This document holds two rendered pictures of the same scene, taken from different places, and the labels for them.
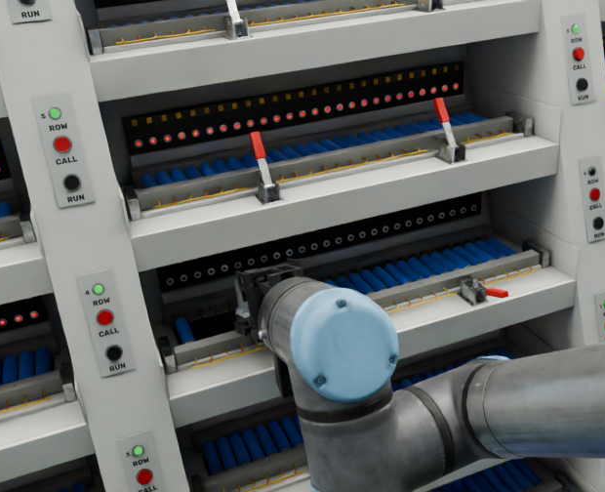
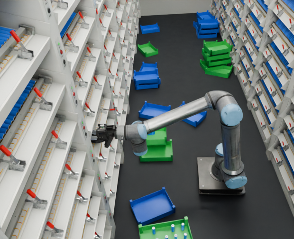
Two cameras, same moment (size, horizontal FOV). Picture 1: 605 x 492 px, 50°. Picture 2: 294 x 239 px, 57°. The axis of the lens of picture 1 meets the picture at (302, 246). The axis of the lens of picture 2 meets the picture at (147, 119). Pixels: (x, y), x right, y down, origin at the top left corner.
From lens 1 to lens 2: 1.40 m
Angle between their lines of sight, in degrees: 68
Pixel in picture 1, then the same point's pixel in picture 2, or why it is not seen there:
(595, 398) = (169, 121)
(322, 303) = (142, 128)
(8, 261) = (82, 157)
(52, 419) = (87, 181)
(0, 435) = (86, 190)
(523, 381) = (155, 123)
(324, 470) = (142, 149)
